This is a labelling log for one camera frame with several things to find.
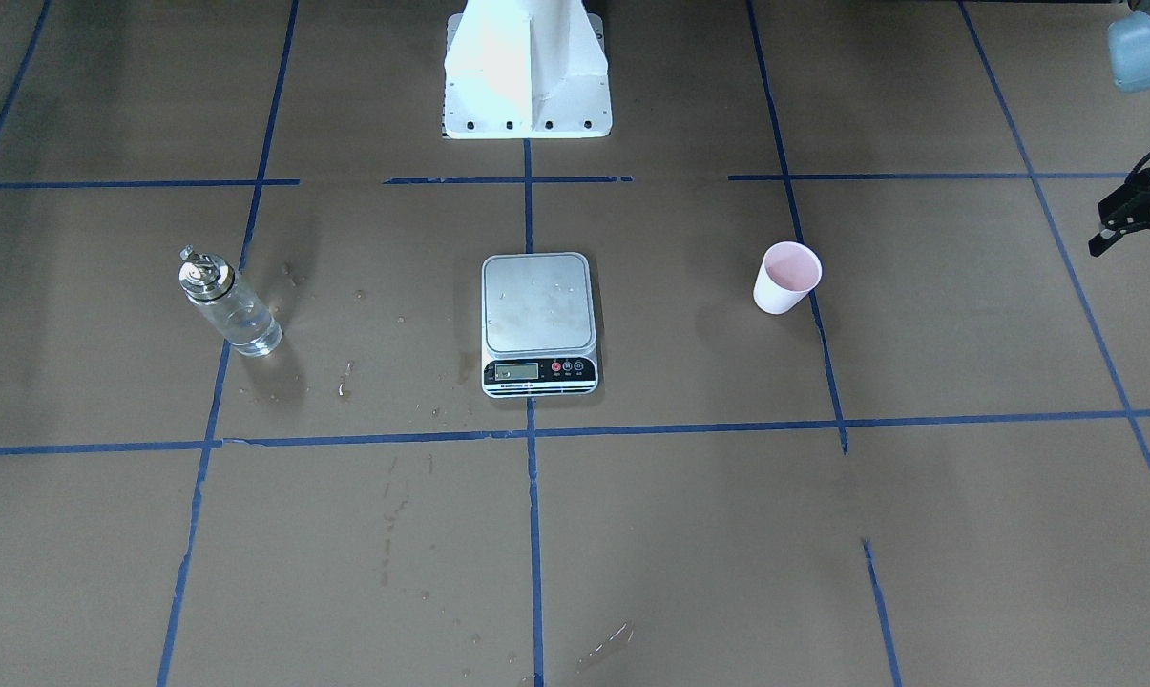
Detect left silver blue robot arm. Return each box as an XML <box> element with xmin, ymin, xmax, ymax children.
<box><xmin>1088</xmin><ymin>1</ymin><xmax>1150</xmax><ymax>258</ymax></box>

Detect clear glass sauce bottle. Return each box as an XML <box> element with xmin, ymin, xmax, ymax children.
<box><xmin>178</xmin><ymin>246</ymin><xmax>282</xmax><ymax>358</ymax></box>

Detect silver digital kitchen scale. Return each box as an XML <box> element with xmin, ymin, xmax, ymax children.
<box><xmin>480</xmin><ymin>252</ymin><xmax>601</xmax><ymax>399</ymax></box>

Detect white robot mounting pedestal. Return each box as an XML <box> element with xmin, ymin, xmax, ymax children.
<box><xmin>440</xmin><ymin>1</ymin><xmax>614</xmax><ymax>140</ymax></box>

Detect pink paper cup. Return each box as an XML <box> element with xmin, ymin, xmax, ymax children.
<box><xmin>753</xmin><ymin>241</ymin><xmax>823</xmax><ymax>316</ymax></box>

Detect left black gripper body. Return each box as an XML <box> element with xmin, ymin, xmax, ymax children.
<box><xmin>1097</xmin><ymin>168</ymin><xmax>1150</xmax><ymax>239</ymax></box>

